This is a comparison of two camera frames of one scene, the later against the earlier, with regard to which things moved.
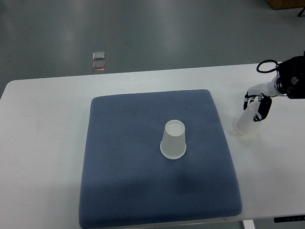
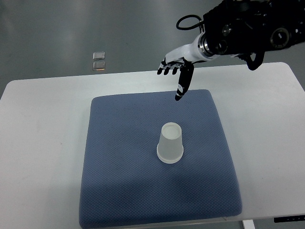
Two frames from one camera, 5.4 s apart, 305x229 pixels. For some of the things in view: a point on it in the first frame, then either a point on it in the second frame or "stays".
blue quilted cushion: [127, 181] stays
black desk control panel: [289, 218] stays
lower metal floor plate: [99, 65] stays
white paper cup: [245, 124] to [169, 148]
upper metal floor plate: [100, 55] stays
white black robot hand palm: [269, 89] to [194, 52]
